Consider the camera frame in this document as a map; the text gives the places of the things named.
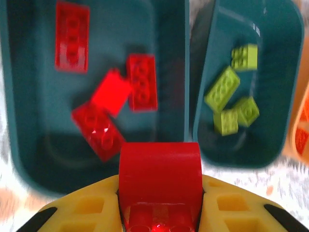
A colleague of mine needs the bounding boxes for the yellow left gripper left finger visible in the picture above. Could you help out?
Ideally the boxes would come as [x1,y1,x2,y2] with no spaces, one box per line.
[18,175,124,232]

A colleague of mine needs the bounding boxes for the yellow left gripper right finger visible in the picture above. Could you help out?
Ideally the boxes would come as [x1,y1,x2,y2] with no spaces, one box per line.
[199,175,309,232]

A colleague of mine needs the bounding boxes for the red rectangular lego brick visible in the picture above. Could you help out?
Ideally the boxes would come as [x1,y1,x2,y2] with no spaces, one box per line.
[126,53,159,112]
[71,101,126,163]

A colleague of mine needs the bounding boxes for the red curved-top lego brick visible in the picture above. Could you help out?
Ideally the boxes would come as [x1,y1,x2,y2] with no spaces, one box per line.
[118,142,203,232]

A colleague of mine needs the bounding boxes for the lime green square lego brick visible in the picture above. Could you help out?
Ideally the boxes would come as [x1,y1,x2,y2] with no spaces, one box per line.
[212,108,239,137]
[230,43,259,72]
[234,96,261,128]

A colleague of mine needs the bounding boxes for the red smooth sloped lego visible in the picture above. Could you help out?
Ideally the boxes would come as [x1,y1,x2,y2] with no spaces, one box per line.
[90,68,134,119]

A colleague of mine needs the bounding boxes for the lime green long lego brick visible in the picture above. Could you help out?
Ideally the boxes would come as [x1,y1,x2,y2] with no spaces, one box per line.
[204,65,241,114]

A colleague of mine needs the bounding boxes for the red long lego brick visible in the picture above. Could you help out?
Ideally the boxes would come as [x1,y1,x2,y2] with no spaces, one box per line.
[54,1,90,74]

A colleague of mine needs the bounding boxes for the orange lego brick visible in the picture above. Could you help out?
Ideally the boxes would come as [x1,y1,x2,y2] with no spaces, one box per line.
[295,128,309,155]

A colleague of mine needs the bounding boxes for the dark teal plastic bin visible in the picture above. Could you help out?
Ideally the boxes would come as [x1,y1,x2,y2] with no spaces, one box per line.
[192,0,305,170]
[0,0,191,196]

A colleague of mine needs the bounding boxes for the orange plastic bin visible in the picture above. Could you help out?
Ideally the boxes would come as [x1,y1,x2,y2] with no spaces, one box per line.
[281,21,309,165]

